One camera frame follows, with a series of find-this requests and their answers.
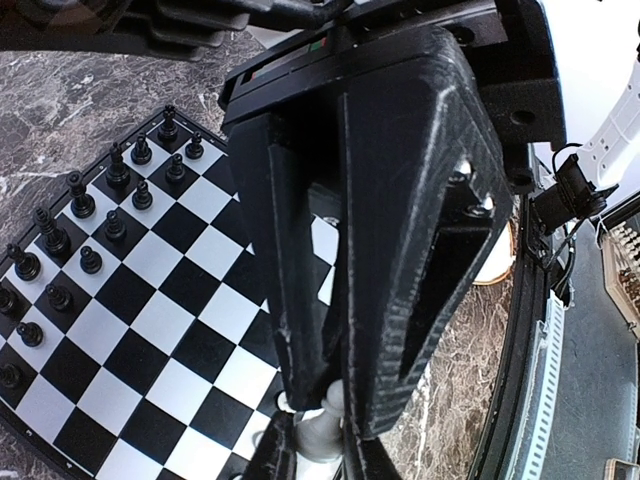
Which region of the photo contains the white chess piece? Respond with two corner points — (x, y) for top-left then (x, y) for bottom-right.
(295, 380), (345, 463)

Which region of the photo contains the cream plate with bird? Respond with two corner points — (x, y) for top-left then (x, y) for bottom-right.
(473, 223), (516, 286)

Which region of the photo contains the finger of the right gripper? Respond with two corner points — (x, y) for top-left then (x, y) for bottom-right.
(219, 73), (350, 410)
(337, 26), (513, 440)

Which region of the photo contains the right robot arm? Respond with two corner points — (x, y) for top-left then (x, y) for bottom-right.
(1, 1), (639, 440)

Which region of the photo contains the white slotted cable duct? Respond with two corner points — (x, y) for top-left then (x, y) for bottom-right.
(506, 291), (565, 479)

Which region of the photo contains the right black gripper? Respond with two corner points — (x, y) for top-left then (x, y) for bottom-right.
(1, 1), (566, 180)

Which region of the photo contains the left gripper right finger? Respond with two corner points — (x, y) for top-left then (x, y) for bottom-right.
(343, 418), (400, 480)

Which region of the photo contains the black grey chessboard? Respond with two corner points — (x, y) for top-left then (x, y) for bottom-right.
(0, 103), (341, 480)

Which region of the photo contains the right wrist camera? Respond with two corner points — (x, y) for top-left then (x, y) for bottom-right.
(531, 152), (618, 235)

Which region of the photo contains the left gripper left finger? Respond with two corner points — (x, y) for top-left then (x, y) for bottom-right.
(242, 412), (297, 480)

